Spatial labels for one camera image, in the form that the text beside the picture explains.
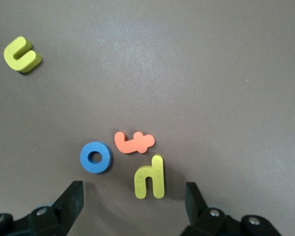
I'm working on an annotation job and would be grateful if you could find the blue foam letter o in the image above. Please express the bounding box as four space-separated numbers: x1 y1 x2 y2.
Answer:
80 141 113 174

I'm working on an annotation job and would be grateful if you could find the brown table cover sheet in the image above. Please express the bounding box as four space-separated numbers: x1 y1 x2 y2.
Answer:
0 0 295 236

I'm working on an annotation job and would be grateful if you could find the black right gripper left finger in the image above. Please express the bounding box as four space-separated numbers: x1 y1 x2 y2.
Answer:
0 180 84 236

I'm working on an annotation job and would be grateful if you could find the yellow foam letter u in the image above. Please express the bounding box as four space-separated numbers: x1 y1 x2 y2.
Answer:
3 36 43 74

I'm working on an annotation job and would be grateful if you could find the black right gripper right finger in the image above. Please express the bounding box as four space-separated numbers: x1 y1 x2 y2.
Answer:
181 182 283 236

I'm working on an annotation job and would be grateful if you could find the yellow foam letter h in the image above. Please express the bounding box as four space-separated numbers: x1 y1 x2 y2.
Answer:
134 154 166 200

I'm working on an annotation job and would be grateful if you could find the orange foam letter f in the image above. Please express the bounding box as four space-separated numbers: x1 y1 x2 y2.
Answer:
114 131 155 154

